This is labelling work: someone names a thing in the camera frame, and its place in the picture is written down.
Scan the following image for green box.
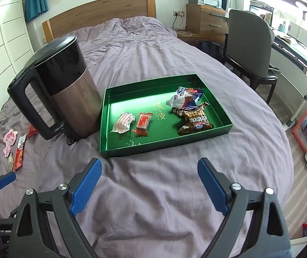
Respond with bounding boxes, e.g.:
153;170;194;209
99;73;233;160

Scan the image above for wooden dresser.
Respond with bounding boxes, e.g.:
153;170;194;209
185;4;229;35

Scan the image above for wooden headboard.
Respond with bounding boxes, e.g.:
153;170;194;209
42;0;157;44

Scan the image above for white desk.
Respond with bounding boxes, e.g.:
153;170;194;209
270;18;307;127

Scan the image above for small dark red packet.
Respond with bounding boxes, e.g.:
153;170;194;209
27;123;39;138

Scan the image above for pink cartoon character packet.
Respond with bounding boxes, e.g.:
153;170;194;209
2;129;19;157

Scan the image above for pink striped candy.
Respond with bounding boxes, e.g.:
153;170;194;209
110;112;137;135

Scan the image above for black and copper electric kettle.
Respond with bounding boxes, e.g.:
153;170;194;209
7;35;103;145

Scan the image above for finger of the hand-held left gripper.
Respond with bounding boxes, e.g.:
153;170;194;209
0;171;17;191

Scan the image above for large red snack packet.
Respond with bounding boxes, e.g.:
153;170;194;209
13;134;28;171

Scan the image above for white and blue snack packet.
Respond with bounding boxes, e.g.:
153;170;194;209
165;86;206;111

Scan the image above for wooden nightstand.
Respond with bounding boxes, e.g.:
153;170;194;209
177;29;205;48

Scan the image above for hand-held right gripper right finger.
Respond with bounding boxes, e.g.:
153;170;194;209
197;158;291;258

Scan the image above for brown snack packet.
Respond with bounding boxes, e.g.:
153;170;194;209
172;102;214;136

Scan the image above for red candy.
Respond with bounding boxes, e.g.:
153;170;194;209
131;112;153;137

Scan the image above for white wardrobe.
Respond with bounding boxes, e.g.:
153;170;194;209
0;0;36;122

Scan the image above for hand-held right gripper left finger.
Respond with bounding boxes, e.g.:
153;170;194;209
8;158;103;258

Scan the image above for black power cable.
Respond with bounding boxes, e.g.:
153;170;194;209
171;15;186;32

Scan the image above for grey chair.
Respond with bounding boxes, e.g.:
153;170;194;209
222;9;281;104

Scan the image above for white desk lamp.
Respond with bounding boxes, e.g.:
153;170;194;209
296;1;307;22

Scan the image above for dark blue backpack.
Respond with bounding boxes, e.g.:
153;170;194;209
200;40;225;62

